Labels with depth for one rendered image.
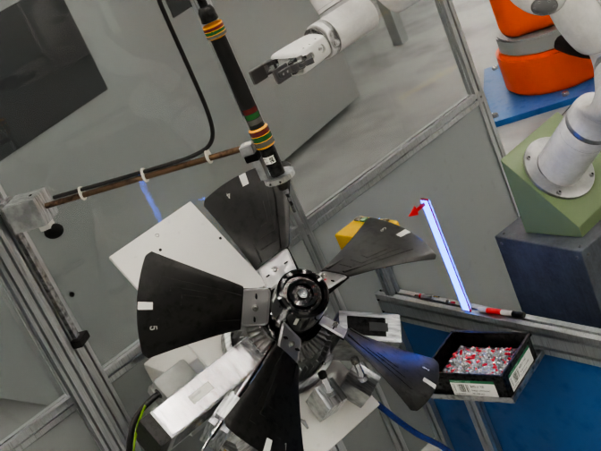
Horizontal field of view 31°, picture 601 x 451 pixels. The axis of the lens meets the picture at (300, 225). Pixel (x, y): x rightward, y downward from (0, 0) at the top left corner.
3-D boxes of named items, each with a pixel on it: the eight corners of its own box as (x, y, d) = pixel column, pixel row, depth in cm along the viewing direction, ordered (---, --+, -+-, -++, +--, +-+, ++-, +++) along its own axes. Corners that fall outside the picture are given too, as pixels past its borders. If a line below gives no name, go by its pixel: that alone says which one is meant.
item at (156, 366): (149, 402, 299) (131, 370, 295) (193, 368, 307) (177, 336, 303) (181, 416, 286) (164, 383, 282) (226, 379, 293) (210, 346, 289)
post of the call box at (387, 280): (385, 295, 301) (369, 257, 296) (393, 289, 302) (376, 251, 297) (393, 296, 298) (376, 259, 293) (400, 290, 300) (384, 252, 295)
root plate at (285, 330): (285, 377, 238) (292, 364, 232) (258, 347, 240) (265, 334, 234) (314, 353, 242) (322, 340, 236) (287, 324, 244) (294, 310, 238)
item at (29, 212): (12, 238, 258) (-5, 208, 254) (26, 224, 264) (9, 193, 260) (47, 228, 254) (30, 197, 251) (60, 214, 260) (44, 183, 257)
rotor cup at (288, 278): (290, 357, 242) (303, 335, 231) (246, 310, 246) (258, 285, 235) (334, 320, 249) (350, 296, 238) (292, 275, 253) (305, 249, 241)
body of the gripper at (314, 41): (341, 55, 238) (305, 80, 233) (312, 57, 246) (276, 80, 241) (328, 24, 235) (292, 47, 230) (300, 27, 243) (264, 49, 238)
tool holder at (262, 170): (253, 191, 236) (235, 152, 232) (262, 177, 242) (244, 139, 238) (291, 182, 233) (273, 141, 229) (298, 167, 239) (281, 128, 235)
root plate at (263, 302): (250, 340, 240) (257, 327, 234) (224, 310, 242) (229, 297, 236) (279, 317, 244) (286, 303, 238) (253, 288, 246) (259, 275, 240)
